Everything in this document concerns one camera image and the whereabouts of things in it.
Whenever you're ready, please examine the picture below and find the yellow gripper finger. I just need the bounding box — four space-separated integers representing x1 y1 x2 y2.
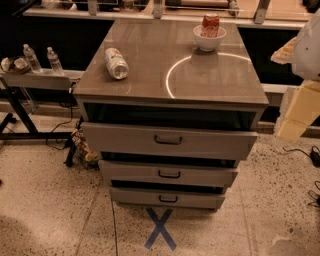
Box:
271 37 296 64
275 80 320 142

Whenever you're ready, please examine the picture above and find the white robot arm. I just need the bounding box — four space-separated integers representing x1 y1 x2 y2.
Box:
271 10 320 142

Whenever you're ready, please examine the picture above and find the white bowl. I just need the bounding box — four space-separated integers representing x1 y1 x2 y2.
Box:
193 25 227 51

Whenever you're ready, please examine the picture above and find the white green soda can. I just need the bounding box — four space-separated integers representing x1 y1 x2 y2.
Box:
104 48 129 80

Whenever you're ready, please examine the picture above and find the bowl with snack packets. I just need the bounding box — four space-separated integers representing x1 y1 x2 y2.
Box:
1 57 30 74

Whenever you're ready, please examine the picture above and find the middle grey drawer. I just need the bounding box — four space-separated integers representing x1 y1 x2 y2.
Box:
99 160 238 187

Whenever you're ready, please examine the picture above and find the grey drawer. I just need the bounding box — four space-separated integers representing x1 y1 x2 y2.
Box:
110 187 225 210
99 160 238 187
81 122 257 160

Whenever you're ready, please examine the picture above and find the grey drawer cabinet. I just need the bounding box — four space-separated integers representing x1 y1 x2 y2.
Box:
74 19 268 196

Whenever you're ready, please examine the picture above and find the bottom grey drawer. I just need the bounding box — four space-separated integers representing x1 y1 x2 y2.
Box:
110 187 225 210

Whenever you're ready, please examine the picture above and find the blue tape cross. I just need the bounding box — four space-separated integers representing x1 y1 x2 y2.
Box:
145 208 177 251

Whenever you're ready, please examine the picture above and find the top grey drawer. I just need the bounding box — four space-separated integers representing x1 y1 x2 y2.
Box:
81 122 257 160

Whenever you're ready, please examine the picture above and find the chip bag on floor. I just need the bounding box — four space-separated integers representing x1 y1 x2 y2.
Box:
71 129 98 169

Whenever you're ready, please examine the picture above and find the right water bottle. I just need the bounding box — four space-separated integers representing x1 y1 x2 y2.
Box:
47 47 64 76

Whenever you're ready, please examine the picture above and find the water bottle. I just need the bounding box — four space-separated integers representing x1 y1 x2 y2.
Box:
23 44 42 73
47 47 64 76

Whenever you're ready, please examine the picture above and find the grey side table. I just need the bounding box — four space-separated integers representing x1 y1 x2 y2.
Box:
0 72 77 167

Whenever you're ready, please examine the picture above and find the left water bottle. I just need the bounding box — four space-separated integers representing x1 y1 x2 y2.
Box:
23 44 42 73

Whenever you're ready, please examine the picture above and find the black power adapter cable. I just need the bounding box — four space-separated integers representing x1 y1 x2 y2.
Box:
282 145 320 169

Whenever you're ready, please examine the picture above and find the background shelf rail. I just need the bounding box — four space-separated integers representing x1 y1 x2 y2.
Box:
23 0 313 30

